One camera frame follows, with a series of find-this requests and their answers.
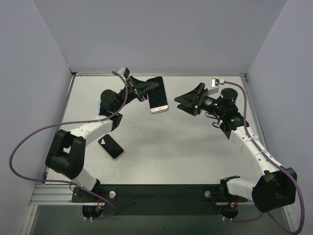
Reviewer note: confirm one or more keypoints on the aluminium table edge frame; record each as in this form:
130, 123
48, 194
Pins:
160, 73

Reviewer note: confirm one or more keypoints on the aluminium front rail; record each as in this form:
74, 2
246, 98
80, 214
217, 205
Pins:
64, 194

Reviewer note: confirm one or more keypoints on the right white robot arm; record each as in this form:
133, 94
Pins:
275, 185

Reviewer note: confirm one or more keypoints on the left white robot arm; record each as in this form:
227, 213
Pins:
67, 152

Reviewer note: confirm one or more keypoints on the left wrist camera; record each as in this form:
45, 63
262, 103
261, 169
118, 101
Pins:
125, 72

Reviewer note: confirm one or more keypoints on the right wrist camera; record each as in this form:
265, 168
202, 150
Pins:
216, 82

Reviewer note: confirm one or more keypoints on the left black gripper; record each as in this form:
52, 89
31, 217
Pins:
136, 88

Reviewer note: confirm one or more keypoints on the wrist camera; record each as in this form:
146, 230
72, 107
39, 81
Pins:
125, 72
216, 82

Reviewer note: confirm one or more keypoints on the purple phone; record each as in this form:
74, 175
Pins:
157, 97

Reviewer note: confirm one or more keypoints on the phone in cream case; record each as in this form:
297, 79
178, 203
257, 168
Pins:
111, 147

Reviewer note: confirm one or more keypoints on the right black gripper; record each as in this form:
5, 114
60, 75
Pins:
198, 98

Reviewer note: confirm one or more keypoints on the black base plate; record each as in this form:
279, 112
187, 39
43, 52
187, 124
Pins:
158, 207

